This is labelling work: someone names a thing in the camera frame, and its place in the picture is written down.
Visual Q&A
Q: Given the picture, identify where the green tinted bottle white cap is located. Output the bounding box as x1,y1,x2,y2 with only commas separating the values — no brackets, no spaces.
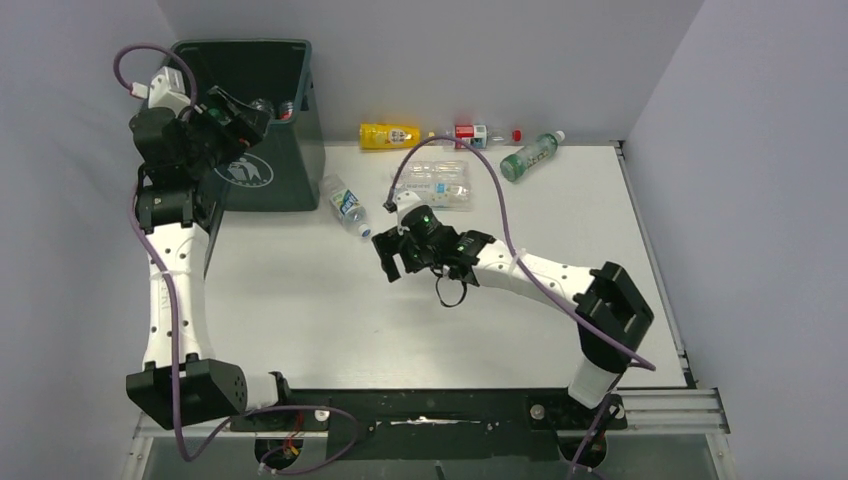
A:
499,130,566,182

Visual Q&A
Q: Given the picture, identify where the red label bottle front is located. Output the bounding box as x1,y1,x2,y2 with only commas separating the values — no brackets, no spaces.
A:
277,100,295,121

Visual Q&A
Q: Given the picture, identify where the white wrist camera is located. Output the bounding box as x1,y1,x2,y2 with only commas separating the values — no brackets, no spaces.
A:
130,67,190,114
383,191,426,232

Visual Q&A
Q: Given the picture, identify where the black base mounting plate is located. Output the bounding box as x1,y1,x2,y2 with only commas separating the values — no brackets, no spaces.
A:
230,388,628,472

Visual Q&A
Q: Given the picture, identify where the dark green trash bin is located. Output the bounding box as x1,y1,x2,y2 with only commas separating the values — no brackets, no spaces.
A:
162,39,325,212

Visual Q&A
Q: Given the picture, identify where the clear unlabelled bottle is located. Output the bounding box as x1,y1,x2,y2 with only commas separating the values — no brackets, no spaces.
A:
389,160,469,182

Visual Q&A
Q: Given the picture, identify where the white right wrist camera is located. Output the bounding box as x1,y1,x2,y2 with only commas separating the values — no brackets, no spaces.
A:
383,191,426,232

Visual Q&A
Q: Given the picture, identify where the blue label crushed bottle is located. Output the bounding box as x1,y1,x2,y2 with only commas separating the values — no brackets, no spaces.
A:
249,98,276,118

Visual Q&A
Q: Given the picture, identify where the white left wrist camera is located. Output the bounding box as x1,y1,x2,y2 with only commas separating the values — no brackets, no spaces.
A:
130,67,190,114

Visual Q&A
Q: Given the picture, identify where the aluminium frame rail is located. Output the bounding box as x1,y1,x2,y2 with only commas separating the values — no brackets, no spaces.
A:
124,387,737,479

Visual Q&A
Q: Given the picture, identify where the blue green label water bottle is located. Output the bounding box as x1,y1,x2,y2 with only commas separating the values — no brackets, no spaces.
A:
320,174,372,239

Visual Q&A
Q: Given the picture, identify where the white blue label tea bottle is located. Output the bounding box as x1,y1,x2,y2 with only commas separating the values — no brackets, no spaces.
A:
396,180,473,211

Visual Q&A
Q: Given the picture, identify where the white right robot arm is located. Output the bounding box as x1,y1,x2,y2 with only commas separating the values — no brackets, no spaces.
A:
372,204,654,427

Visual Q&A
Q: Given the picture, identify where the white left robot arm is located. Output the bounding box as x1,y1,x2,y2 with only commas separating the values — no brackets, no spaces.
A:
125,86,288,430

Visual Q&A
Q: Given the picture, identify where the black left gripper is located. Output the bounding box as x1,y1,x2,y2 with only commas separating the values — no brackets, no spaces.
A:
179,89,272,178

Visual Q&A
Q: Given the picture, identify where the red label bottle red cap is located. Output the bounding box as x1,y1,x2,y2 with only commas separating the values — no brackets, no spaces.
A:
445,124,523,150

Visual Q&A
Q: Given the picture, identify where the yellow juice bottle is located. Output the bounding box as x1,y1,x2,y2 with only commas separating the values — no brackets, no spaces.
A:
359,123,433,151

